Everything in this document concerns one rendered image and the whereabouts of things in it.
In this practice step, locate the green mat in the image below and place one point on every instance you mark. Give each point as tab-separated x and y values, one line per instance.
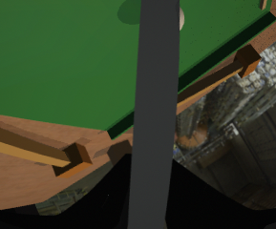
75	62

